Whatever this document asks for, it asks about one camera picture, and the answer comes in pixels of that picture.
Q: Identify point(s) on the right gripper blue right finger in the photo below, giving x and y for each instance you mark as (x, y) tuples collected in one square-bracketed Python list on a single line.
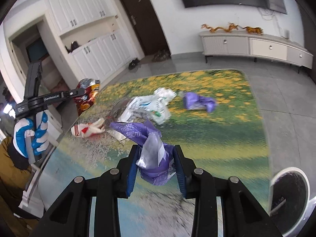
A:
[(179, 161)]

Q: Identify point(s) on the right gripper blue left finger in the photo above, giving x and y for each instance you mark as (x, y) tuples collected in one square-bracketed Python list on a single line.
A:
[(131, 177)]

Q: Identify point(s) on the purple tissue wrapper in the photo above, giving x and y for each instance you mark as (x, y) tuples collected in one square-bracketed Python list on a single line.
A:
[(193, 101), (155, 160)]

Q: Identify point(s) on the white printed plastic bag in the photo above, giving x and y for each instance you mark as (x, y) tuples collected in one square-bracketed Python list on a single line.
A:
[(153, 107)]

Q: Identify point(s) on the red white wrapper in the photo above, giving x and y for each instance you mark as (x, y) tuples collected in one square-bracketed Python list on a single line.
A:
[(89, 129)]

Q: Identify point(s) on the red foil snack bag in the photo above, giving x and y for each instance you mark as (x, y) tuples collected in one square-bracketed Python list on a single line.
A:
[(92, 88)]

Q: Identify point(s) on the clear plastic bag red contents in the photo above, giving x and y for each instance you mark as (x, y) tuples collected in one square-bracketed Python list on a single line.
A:
[(116, 111)]

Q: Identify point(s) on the white round trash bin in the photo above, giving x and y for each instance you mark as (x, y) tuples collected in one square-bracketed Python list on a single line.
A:
[(290, 197)]

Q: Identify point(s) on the left blue white gloved hand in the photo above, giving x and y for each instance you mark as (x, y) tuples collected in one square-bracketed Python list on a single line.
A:
[(27, 134)]

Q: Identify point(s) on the black bag in cupboard niche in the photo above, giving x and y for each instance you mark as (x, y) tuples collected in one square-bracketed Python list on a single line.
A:
[(74, 45)]

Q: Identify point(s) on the black shoes by cupboard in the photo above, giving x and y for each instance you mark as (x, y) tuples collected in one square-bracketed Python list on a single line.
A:
[(133, 64)]

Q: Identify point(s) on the white built-in cupboard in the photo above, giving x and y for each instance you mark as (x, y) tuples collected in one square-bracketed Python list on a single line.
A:
[(105, 47)]

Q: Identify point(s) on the brown shoes at door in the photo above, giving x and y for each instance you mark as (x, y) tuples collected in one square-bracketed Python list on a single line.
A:
[(161, 56)]

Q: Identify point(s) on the dark brown entrance door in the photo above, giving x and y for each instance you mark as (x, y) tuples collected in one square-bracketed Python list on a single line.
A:
[(146, 25)]

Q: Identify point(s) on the white tv console cabinet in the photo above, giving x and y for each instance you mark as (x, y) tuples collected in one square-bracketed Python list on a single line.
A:
[(255, 46)]

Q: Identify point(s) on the golden dragon figurine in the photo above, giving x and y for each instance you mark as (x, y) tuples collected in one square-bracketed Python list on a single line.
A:
[(229, 29)]

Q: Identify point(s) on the golden tiger figurine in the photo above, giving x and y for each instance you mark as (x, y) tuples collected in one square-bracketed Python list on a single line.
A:
[(253, 30)]

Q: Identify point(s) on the white router on console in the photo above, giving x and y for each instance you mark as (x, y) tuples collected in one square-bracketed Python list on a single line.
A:
[(286, 34)]

